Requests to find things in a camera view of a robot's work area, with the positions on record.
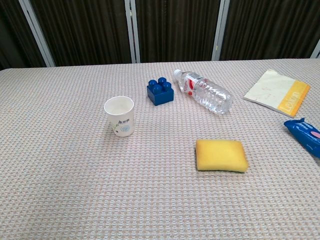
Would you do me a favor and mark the white paper cup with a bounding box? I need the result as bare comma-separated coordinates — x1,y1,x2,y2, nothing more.
103,95,135,138

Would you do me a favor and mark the blue toy building block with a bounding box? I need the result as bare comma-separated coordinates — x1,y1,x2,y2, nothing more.
146,76,175,107

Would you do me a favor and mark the clear plastic water bottle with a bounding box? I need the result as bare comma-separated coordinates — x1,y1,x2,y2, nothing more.
173,69,234,115

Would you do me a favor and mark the yellow sponge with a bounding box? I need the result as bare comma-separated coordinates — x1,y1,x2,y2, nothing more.
195,139,250,173

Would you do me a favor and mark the checkered tablecloth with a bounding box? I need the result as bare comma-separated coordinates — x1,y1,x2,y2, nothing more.
0,58,320,240

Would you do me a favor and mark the white and yellow notepad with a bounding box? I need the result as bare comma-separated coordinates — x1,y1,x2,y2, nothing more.
243,69,311,119

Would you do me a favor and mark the blue wet wipes pack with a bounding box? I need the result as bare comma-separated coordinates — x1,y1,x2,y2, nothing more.
283,117,320,159

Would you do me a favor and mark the grey screen frame post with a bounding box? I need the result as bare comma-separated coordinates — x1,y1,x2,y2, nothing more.
310,39,320,60
18,0,56,68
124,0,141,64
211,0,231,62

